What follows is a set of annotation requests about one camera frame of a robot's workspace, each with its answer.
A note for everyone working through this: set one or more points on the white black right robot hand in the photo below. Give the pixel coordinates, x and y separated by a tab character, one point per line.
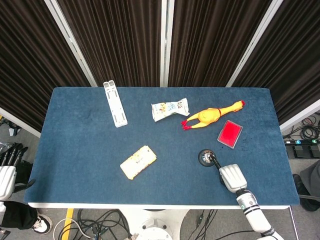
231	176

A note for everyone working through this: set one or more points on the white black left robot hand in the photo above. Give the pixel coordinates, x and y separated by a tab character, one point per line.
6	180

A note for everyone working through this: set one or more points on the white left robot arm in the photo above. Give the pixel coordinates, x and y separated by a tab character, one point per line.
2	212

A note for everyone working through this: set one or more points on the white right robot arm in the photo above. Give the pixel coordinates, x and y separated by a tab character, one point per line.
255	215

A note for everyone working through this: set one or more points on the red ink pad clear case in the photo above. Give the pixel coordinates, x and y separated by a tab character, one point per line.
230	134

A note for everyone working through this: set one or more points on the black white sneaker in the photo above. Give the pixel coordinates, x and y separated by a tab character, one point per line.
41	223

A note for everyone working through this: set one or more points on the yellow rubber chicken toy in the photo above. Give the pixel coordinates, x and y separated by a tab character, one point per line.
210	116

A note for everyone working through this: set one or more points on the black foot pedal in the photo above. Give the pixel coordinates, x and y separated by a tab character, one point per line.
298	151
314	151

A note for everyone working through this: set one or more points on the black power strip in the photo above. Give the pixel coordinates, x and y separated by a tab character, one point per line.
301	142

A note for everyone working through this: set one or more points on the blue table cloth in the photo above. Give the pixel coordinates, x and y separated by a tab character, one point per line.
160	140

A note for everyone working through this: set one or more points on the white printed snack packet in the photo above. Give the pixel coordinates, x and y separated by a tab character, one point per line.
170	109

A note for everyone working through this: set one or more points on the yellow white snack box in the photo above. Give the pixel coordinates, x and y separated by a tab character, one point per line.
138	162

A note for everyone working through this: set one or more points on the white folding phone stand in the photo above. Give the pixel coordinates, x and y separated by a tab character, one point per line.
115	105

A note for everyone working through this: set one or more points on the dark brown pleated curtain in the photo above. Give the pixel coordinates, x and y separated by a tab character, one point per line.
117	40

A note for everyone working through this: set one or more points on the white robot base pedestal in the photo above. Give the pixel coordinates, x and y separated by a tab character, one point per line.
155	225

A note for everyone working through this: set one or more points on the white partition post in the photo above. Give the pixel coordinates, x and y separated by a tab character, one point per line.
252	45
71	42
166	42

